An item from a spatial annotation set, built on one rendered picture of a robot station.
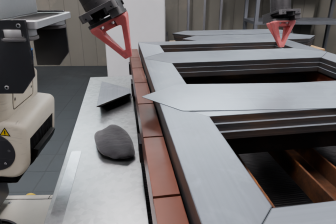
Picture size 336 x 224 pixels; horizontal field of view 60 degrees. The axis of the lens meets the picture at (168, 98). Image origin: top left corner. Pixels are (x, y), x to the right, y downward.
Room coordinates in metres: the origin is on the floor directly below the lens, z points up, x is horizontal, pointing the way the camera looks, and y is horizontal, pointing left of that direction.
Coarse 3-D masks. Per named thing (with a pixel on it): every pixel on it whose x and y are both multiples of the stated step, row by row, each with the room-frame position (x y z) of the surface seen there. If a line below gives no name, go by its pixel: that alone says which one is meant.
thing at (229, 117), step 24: (168, 48) 1.31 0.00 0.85; (192, 48) 1.32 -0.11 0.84; (216, 48) 1.34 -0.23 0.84; (240, 48) 1.36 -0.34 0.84; (264, 48) 1.38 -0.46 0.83; (192, 72) 0.97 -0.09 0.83; (216, 72) 0.99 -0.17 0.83; (240, 72) 1.00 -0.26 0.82; (264, 72) 1.01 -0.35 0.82; (216, 120) 0.54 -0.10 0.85; (240, 120) 0.55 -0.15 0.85; (264, 120) 0.55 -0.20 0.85; (288, 120) 0.56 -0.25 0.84; (312, 120) 0.56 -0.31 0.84; (168, 144) 0.48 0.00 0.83; (192, 216) 0.29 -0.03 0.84
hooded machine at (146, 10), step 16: (128, 0) 3.37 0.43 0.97; (144, 0) 3.38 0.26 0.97; (160, 0) 3.38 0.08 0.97; (128, 16) 3.37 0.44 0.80; (144, 16) 3.38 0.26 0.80; (160, 16) 3.38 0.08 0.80; (112, 32) 3.37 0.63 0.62; (144, 32) 3.38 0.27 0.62; (160, 32) 3.38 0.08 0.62; (112, 64) 3.37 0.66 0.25; (128, 64) 3.37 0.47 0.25
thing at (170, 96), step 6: (174, 84) 0.74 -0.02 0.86; (162, 90) 0.69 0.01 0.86; (168, 90) 0.69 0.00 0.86; (174, 90) 0.69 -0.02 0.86; (156, 96) 0.65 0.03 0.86; (162, 96) 0.65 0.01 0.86; (168, 96) 0.65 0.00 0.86; (174, 96) 0.65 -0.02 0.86; (162, 102) 0.61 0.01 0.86; (168, 102) 0.61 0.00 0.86; (174, 102) 0.61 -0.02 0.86; (180, 102) 0.61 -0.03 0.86; (180, 108) 0.57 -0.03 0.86
